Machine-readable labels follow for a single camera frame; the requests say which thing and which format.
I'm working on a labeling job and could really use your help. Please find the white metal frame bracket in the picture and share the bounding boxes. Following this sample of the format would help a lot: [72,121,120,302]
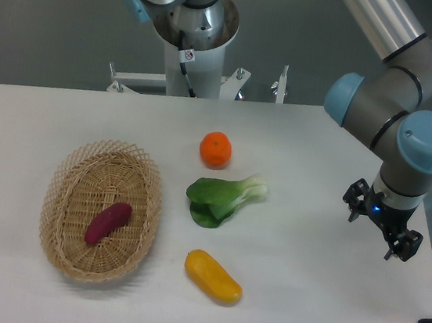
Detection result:
[106,61,251,101]

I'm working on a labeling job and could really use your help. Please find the woven wicker basket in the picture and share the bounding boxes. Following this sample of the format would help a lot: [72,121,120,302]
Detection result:
[39,140,162,282]

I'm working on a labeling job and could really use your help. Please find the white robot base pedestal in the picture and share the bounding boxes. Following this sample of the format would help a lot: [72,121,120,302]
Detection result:
[154,0,239,99]

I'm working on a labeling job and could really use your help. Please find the black cable on pedestal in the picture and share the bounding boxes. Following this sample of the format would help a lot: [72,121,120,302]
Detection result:
[171,30,205,99]

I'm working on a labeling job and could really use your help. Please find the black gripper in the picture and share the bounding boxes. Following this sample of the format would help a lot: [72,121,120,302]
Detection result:
[342,178,425,262]

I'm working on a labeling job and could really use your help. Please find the purple sweet potato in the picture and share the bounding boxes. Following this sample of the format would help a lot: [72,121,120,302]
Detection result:
[85,203,133,246]

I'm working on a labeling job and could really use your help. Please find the yellow mango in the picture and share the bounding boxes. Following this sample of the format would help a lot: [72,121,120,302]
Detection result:
[184,249,243,306]

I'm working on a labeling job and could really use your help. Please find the orange tangerine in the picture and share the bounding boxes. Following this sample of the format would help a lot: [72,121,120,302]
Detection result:
[199,131,232,169]

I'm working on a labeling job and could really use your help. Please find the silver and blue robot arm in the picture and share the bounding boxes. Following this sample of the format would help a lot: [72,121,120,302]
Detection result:
[123,0,432,260]

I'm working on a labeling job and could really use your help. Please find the green bok choy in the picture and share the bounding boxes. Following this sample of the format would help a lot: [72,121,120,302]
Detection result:
[185,174,268,229]

